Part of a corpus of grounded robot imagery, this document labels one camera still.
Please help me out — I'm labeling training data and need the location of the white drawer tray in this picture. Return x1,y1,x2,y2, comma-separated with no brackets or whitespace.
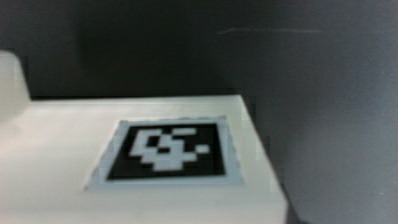
0,96,288,224

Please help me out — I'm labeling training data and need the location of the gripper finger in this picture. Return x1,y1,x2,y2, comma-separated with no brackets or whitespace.
0,50,30,125

